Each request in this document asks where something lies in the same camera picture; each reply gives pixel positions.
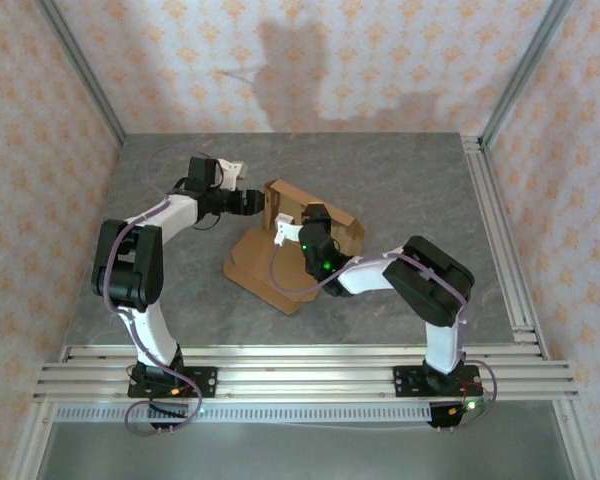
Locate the brown cardboard paper box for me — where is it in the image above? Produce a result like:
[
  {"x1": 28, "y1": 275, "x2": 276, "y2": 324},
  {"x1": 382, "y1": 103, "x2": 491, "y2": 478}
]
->
[{"x1": 222, "y1": 178, "x2": 367, "y2": 316}]

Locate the grey metal lower panel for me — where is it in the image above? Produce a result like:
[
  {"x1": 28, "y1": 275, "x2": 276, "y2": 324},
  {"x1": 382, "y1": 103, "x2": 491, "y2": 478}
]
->
[{"x1": 37, "y1": 422, "x2": 576, "y2": 480}]

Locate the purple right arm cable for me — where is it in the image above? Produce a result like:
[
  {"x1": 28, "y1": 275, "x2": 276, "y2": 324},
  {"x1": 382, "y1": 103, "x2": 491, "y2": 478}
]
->
[{"x1": 269, "y1": 243, "x2": 499, "y2": 432}]

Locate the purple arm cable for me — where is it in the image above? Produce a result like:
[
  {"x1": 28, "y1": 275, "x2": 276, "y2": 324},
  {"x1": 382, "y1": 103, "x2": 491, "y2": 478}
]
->
[
  {"x1": 269, "y1": 243, "x2": 499, "y2": 432},
  {"x1": 102, "y1": 144, "x2": 221, "y2": 435}
]

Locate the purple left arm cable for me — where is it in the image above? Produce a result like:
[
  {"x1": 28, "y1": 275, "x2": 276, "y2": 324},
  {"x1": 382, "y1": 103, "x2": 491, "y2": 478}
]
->
[{"x1": 102, "y1": 144, "x2": 221, "y2": 435}]

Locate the narrow aluminium extrusion rail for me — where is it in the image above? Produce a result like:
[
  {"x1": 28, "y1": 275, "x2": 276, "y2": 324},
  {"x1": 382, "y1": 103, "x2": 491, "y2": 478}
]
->
[{"x1": 59, "y1": 344, "x2": 549, "y2": 362}]

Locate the wide aluminium extrusion rail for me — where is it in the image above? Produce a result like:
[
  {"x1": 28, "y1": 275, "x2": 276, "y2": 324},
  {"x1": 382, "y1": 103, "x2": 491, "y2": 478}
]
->
[{"x1": 32, "y1": 362, "x2": 581, "y2": 401}]

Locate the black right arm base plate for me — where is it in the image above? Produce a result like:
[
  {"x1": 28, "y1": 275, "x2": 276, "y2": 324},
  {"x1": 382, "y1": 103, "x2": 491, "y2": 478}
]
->
[{"x1": 392, "y1": 364, "x2": 482, "y2": 399}]

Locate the white slotted cable duct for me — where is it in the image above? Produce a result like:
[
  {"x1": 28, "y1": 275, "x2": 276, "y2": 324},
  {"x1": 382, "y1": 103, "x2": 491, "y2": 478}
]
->
[{"x1": 54, "y1": 402, "x2": 434, "y2": 425}]

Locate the aluminium side extrusion rail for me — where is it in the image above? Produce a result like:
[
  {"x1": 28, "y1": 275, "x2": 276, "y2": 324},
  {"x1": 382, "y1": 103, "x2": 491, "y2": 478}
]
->
[{"x1": 460, "y1": 133, "x2": 549, "y2": 346}]

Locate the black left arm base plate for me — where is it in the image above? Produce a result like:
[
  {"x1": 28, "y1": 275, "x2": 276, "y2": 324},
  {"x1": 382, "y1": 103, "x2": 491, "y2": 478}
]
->
[{"x1": 127, "y1": 365, "x2": 219, "y2": 400}]

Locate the aluminium frame post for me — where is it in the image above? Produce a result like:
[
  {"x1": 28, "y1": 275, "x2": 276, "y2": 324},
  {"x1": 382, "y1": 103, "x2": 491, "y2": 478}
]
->
[
  {"x1": 33, "y1": 0, "x2": 127, "y2": 146},
  {"x1": 479, "y1": 0, "x2": 576, "y2": 146}
]

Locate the aluminium frame leg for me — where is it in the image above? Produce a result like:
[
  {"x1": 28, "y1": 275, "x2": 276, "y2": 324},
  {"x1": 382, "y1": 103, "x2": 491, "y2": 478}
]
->
[
  {"x1": 554, "y1": 399, "x2": 600, "y2": 480},
  {"x1": 17, "y1": 399, "x2": 56, "y2": 480}
]

